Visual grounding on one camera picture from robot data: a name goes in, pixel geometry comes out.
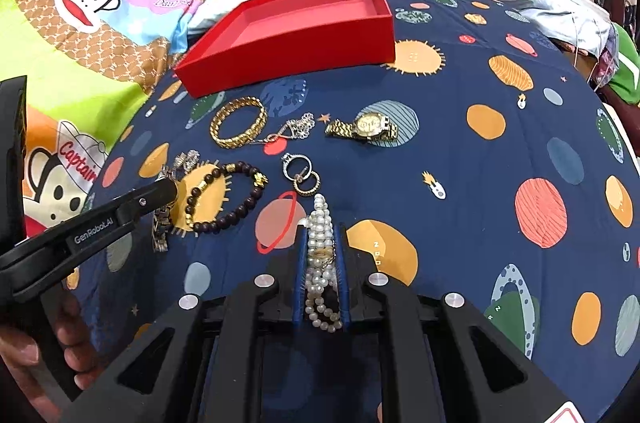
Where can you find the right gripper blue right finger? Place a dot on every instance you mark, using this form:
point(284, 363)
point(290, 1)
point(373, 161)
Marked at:
point(342, 275)

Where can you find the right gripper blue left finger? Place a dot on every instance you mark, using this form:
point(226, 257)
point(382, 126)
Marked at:
point(299, 289)

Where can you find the silver and gold rings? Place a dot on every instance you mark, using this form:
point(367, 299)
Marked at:
point(302, 175)

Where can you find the gold wristwatch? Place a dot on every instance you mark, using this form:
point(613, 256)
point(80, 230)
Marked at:
point(367, 127)

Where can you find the gold chain bangle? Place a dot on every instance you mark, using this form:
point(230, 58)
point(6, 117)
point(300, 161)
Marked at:
point(238, 123)

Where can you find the navy planet print bedsheet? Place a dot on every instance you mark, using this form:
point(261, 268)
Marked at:
point(507, 183)

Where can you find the red shallow tray box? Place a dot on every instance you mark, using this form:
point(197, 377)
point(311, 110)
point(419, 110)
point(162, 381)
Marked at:
point(262, 40)

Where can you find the colourful monkey cartoon blanket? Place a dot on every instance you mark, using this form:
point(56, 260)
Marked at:
point(90, 65)

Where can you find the green garment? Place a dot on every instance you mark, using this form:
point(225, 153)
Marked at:
point(625, 82)

